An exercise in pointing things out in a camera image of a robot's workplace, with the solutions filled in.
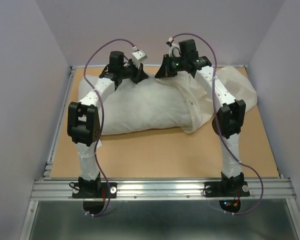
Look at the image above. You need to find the white pillow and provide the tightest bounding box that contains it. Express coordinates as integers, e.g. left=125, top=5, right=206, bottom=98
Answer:
left=77, top=71, right=193, bottom=137

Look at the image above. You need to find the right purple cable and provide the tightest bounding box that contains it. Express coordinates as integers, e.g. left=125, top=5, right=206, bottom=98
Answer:
left=167, top=32, right=264, bottom=216

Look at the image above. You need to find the cream pillowcase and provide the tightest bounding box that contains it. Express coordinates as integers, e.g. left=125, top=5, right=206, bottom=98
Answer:
left=157, top=66, right=258, bottom=134

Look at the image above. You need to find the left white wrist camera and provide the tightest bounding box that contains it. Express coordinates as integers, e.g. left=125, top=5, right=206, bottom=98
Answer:
left=131, top=46, right=147, bottom=68

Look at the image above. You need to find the purple cable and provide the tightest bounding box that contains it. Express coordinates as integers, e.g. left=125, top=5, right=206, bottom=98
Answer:
left=83, top=38, right=138, bottom=218
left=167, top=32, right=264, bottom=216

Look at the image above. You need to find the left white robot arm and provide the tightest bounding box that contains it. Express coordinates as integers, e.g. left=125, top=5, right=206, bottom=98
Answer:
left=67, top=48, right=148, bottom=199

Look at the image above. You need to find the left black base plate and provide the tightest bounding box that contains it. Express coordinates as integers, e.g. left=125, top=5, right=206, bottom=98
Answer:
left=68, top=181, right=118, bottom=199

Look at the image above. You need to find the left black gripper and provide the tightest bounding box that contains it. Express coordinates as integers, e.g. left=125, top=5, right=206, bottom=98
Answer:
left=119, top=58, right=148, bottom=84

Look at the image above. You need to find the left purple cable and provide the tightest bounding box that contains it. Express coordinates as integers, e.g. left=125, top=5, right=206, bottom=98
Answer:
left=83, top=38, right=138, bottom=218

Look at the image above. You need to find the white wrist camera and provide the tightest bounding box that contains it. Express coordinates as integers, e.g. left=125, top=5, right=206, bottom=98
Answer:
left=164, top=37, right=181, bottom=59
left=131, top=46, right=147, bottom=68

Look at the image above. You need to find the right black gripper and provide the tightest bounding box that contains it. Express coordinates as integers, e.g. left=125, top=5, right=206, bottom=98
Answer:
left=154, top=54, right=187, bottom=79

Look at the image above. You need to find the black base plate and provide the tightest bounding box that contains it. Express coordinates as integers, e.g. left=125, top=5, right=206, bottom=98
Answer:
left=202, top=181, right=251, bottom=199
left=68, top=181, right=118, bottom=199

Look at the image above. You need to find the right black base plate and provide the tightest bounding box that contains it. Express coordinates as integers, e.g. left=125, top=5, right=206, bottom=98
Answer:
left=202, top=181, right=251, bottom=199

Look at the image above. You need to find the aluminium rail frame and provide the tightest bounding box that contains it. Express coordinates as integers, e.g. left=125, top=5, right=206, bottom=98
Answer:
left=19, top=64, right=300, bottom=240

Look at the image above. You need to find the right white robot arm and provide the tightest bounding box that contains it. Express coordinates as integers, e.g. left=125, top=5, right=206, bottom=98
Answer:
left=155, top=37, right=250, bottom=198

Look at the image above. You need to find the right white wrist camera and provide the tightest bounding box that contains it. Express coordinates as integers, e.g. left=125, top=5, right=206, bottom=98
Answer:
left=164, top=37, right=181, bottom=59

